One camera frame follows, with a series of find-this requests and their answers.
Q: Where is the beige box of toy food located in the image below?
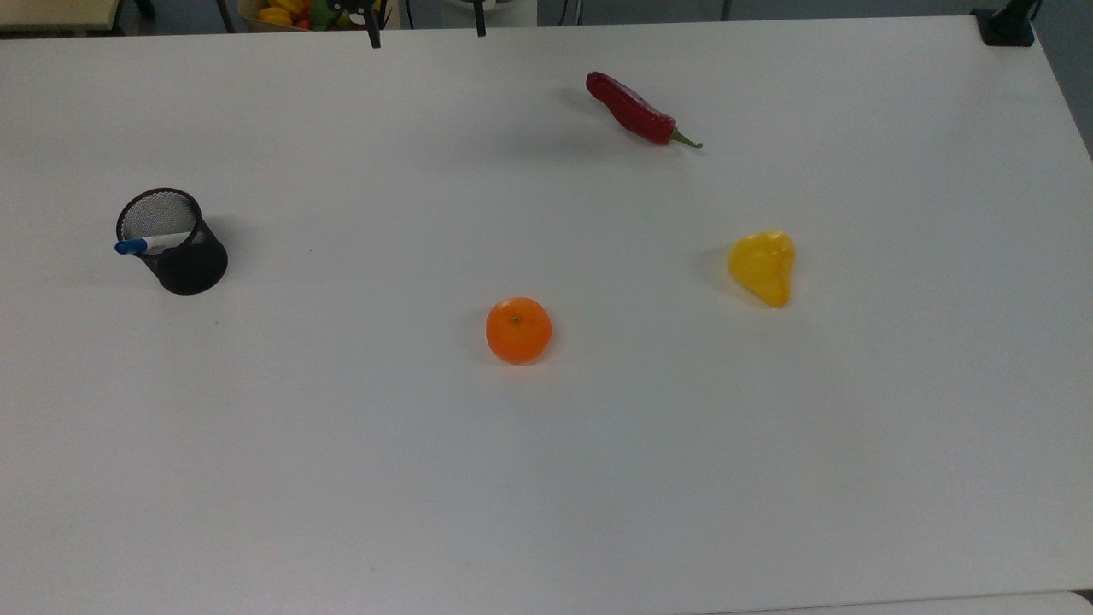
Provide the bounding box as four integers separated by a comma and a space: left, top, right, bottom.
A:
237, 0, 399, 33

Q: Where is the black clamp stand base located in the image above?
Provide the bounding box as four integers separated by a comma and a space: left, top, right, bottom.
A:
972, 0, 1044, 48

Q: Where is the blue and white marker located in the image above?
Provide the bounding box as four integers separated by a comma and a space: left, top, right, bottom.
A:
114, 231, 196, 256

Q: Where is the light wooden table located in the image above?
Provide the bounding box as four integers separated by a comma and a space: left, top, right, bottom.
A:
0, 0, 126, 36

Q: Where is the yellow toy pepper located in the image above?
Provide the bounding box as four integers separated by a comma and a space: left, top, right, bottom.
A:
728, 229, 797, 309

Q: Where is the orange toy fruit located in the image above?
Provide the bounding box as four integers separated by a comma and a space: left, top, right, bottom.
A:
485, 296, 554, 366

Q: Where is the black mesh pen cup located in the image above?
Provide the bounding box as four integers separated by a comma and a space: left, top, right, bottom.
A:
115, 187, 230, 296

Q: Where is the red toy chili pepper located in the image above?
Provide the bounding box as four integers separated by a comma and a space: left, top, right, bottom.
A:
585, 71, 704, 150

